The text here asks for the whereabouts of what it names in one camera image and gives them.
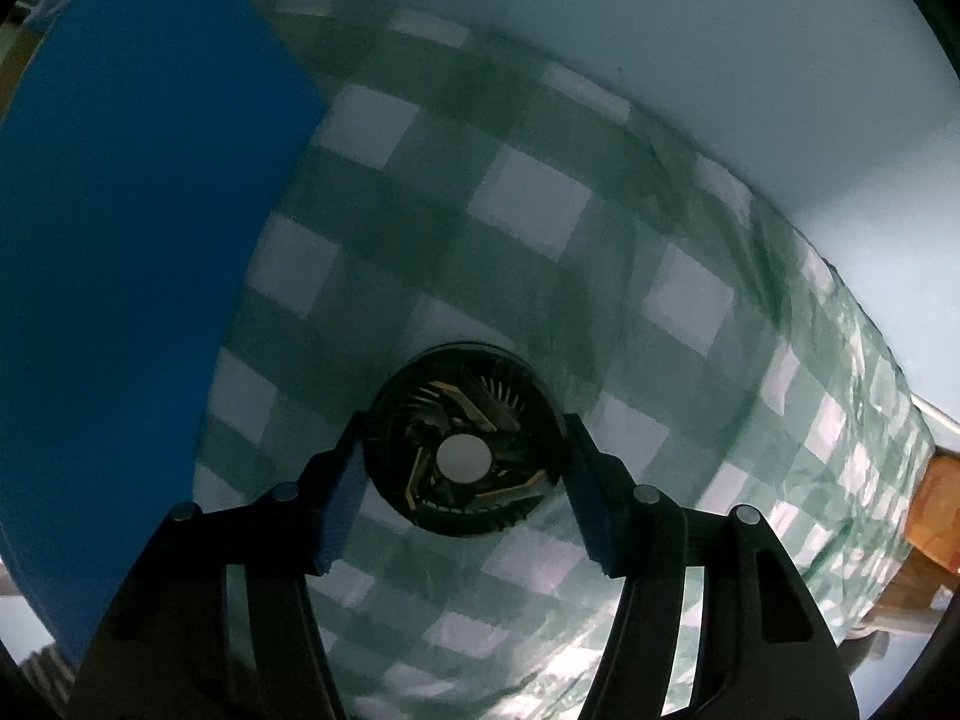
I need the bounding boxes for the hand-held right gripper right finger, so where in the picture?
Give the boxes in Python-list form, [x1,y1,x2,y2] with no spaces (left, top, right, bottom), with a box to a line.
[559,412,860,720]

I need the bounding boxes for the brown wooden furniture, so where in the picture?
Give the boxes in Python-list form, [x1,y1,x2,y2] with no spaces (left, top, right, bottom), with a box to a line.
[862,450,960,642]

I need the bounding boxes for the green checkered cloth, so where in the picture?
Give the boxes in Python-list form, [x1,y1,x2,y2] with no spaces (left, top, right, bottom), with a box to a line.
[193,0,938,720]

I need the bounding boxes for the grey striped towel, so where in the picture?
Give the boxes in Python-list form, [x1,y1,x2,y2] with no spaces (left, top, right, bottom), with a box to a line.
[16,645,80,710]

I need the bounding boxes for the blue cardboard box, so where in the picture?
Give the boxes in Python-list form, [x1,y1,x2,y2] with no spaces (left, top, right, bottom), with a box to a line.
[0,0,329,662]

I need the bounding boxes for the black round cooling fan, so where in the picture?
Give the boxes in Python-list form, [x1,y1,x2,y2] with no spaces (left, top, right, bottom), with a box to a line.
[362,343,565,539]

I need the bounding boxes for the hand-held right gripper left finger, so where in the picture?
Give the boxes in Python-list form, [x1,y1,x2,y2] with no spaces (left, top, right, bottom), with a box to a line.
[66,409,374,720]

